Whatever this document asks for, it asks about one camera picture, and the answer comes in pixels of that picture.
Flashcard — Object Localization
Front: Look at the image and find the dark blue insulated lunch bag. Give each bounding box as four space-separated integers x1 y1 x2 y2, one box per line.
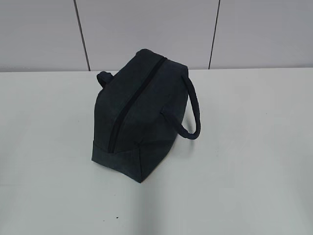
91 49 201 183

